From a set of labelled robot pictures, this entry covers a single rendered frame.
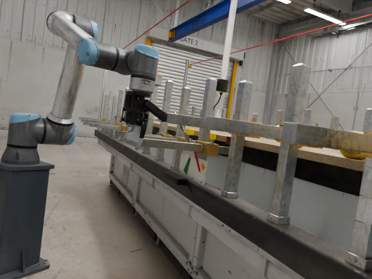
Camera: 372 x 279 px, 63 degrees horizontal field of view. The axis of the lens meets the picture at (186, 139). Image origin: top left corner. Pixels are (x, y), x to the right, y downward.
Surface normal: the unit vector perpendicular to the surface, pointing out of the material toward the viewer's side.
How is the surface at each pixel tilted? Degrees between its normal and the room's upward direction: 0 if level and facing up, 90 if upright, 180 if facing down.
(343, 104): 90
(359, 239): 90
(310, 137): 90
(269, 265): 90
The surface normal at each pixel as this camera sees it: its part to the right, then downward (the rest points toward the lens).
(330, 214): -0.90, -0.10
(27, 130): 0.63, 0.13
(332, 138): 0.41, 0.11
